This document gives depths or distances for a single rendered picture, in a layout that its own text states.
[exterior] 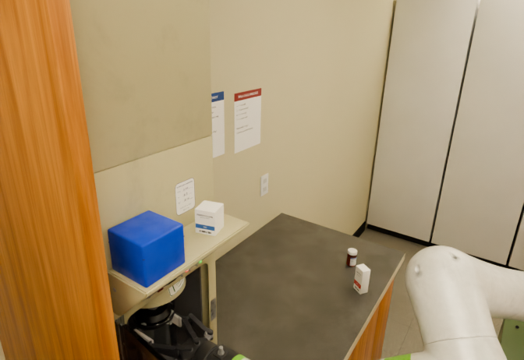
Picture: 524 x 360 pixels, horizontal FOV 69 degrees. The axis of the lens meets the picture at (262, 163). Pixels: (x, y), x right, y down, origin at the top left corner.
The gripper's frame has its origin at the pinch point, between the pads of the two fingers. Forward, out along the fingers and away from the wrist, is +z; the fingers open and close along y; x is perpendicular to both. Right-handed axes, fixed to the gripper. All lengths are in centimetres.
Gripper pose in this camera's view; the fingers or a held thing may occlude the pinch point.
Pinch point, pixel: (155, 326)
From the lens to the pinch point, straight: 115.0
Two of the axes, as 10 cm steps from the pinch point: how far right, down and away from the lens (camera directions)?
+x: -0.2, 9.4, 3.4
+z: -8.3, -2.1, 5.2
